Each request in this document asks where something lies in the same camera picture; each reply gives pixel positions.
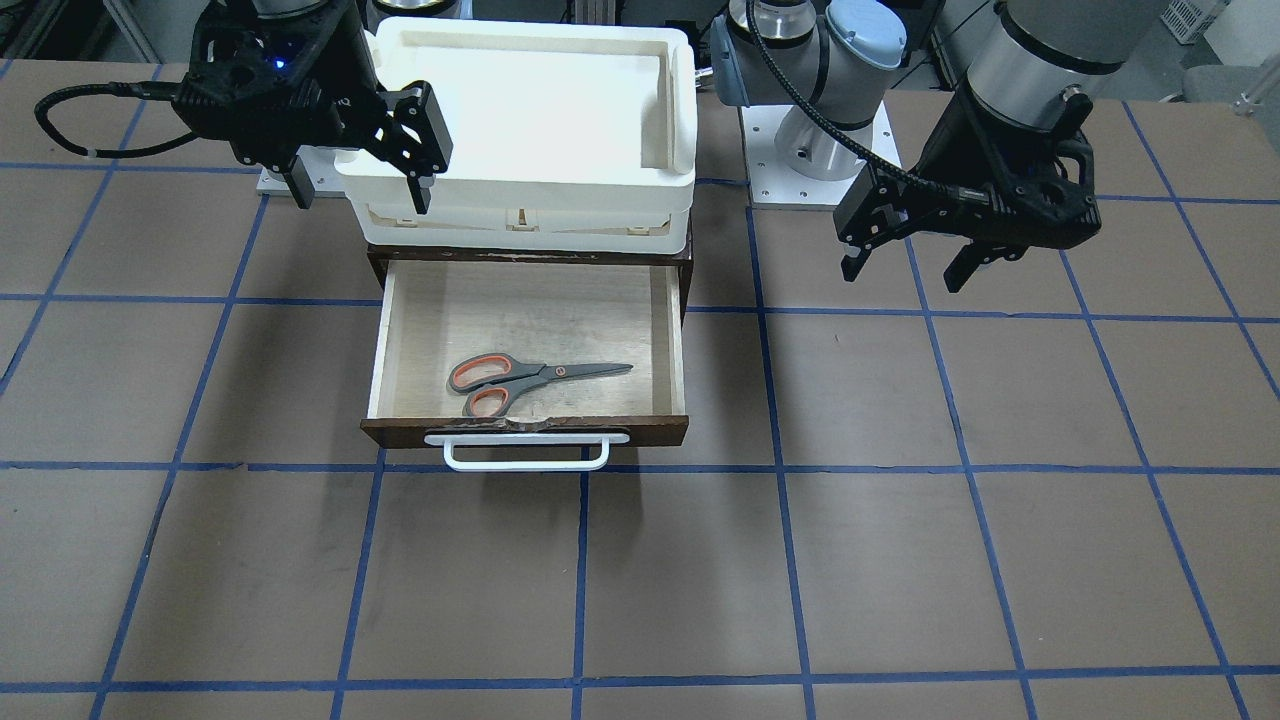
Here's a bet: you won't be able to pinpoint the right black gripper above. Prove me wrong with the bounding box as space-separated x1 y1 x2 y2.
172 1 454 215

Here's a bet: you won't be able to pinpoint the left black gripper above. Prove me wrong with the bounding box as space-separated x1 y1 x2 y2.
833 85 1102 293

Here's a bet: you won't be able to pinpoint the wooden drawer with white handle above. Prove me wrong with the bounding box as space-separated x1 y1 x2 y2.
361 259 689 451

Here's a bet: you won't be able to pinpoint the grey orange scissors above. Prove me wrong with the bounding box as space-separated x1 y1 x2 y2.
447 352 634 418

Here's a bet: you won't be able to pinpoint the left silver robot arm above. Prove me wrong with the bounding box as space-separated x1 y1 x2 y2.
710 1 1164 293

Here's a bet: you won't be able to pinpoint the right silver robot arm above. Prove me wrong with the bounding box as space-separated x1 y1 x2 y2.
172 1 453 215

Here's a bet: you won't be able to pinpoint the dark brown wooden cabinet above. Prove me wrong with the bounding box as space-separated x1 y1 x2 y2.
366 240 694 290

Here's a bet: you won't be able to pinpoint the cream plastic tray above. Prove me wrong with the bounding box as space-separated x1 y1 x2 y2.
334 17 698 255

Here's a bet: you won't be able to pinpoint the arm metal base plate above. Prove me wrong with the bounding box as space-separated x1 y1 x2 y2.
740 105 864 211
256 163 346 200

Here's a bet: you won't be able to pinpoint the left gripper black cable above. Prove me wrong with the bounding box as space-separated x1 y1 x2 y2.
745 0 961 196

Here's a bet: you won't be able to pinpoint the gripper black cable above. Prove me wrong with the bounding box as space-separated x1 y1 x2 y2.
745 0 961 196
35 82 196 161

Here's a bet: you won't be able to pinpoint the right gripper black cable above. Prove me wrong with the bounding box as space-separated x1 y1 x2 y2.
35 82 196 161

